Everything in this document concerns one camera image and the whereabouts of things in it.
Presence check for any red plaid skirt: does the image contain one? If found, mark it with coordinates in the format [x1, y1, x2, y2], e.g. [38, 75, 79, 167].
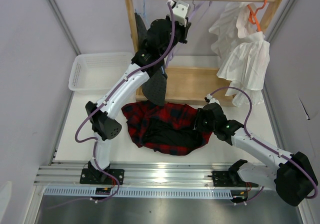
[121, 101, 211, 156]

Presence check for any purple hanger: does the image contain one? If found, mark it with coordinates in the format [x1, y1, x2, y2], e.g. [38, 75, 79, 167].
[165, 0, 213, 68]

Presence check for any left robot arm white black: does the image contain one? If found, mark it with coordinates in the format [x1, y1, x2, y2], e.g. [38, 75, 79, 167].
[85, 17, 191, 184]

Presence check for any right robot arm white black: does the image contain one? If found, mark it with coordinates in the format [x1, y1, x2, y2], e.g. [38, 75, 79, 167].
[194, 103, 318, 207]

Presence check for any light blue hanger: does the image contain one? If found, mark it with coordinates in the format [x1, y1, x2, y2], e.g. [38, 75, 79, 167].
[131, 0, 165, 78]

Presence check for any orange hanger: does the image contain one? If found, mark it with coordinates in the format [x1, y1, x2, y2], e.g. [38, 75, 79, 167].
[247, 0, 267, 32]

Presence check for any wooden clothes rack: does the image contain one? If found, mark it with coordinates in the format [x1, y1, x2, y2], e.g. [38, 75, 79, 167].
[125, 0, 282, 105]

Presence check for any grey dotted garment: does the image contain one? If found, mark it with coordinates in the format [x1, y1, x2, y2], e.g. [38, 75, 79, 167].
[134, 12, 168, 106]

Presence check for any white pleated garment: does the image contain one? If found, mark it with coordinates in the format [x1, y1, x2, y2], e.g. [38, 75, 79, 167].
[208, 2, 270, 107]

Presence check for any white plastic basket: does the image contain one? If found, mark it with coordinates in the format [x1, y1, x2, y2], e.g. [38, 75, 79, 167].
[68, 52, 133, 94]

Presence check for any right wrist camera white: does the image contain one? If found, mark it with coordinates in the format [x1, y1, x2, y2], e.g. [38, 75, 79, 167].
[204, 94, 221, 109]

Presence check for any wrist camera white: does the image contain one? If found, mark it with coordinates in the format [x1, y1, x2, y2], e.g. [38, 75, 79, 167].
[171, 0, 190, 27]
[204, 94, 221, 109]

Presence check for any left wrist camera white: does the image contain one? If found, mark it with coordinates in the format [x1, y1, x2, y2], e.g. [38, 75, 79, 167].
[171, 0, 190, 27]

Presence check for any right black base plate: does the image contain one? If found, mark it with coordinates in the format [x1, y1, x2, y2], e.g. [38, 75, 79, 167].
[207, 171, 247, 187]

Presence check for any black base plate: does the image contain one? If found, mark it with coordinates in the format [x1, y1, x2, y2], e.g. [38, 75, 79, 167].
[207, 171, 247, 187]
[79, 167, 125, 185]

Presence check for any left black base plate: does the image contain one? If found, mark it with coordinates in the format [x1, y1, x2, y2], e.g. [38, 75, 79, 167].
[79, 167, 125, 185]

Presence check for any white slotted cable duct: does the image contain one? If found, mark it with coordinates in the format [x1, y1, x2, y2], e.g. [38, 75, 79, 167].
[43, 186, 245, 200]

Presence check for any aluminium mounting rail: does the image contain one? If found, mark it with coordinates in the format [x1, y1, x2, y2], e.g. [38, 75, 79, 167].
[33, 161, 278, 187]

